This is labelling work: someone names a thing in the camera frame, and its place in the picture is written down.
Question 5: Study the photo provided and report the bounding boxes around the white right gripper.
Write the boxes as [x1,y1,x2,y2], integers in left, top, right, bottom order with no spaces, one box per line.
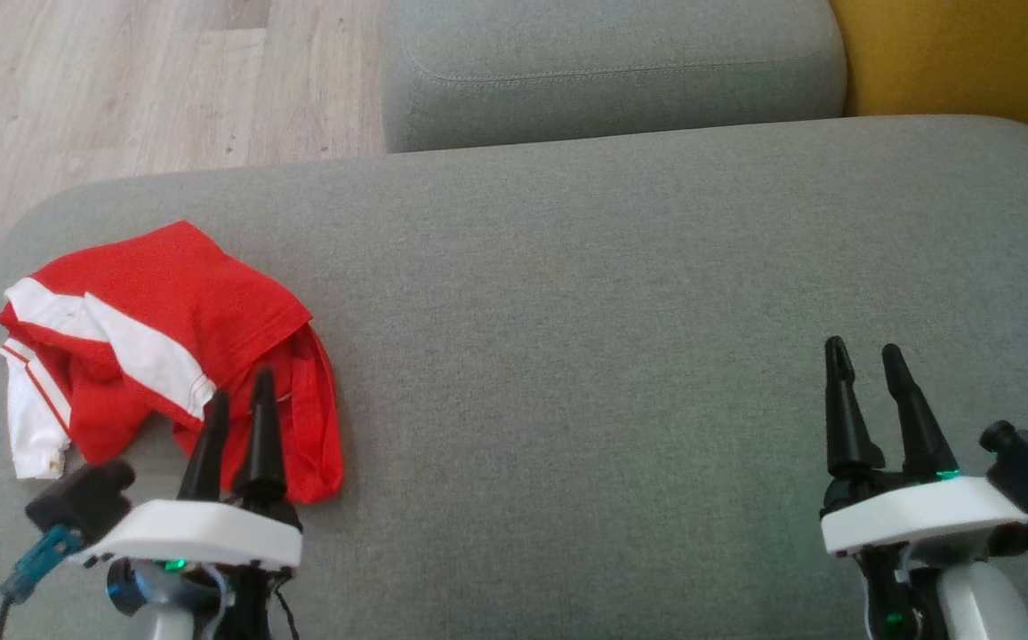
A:
[820,336,1028,557]

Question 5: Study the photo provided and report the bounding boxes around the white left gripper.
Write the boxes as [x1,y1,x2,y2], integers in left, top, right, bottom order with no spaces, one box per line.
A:
[69,366,303,572]

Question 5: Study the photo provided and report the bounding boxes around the red white basketball jersey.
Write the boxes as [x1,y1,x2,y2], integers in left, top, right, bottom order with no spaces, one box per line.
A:
[0,322,346,506]

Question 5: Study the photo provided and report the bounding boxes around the red white sports shorts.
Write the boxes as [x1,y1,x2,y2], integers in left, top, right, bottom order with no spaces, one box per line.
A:
[0,220,315,424]

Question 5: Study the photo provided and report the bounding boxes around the large grey sofa seat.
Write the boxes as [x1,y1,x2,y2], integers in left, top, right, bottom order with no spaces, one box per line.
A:
[0,114,1028,640]

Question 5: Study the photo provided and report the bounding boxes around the yellow sofa cushion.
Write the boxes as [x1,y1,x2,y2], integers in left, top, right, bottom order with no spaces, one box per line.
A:
[829,0,1028,162]

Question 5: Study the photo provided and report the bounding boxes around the grey sofa cushion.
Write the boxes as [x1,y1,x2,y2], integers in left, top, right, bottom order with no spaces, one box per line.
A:
[381,0,849,155]

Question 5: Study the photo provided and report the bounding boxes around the left camera cable teal plug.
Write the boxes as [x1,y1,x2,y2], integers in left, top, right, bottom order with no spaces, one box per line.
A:
[0,524,85,640]

